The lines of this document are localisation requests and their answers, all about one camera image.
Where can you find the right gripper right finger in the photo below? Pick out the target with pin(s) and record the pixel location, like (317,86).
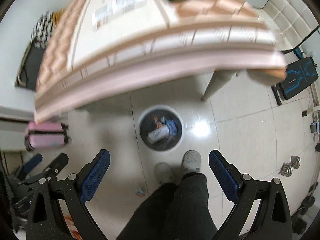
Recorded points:
(272,220)

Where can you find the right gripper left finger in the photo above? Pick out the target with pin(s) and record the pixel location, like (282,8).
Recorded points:
(46,220)

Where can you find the long grey toothpaste box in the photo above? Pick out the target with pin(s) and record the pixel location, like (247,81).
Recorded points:
(158,134)

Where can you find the round trash bin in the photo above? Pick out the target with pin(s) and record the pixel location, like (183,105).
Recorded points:
(155,117)

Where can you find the pink suitcase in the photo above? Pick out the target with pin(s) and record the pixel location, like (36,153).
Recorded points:
(45,135)

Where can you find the metal dumbbell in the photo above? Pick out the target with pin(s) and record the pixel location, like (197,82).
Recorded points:
(288,168)

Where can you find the dark trouser legs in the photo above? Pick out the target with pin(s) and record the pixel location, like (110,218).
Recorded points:
(174,212)

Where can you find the right grey slipper foot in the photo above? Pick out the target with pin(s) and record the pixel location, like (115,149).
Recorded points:
(191,162)

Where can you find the grey slipper foot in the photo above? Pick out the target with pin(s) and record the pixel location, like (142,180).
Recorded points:
(191,162)
(163,173)

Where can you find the left grey slipper foot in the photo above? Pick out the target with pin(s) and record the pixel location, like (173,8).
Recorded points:
(163,173)

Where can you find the checkered black white bag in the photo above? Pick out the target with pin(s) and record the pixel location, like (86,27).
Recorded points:
(43,30)

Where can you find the checkered tablecloth table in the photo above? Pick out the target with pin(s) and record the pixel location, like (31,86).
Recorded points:
(102,48)

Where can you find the blue black scale board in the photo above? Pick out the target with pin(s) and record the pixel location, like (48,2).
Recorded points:
(299,76)

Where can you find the white leather chair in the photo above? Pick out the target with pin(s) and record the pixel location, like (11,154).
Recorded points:
(291,21)

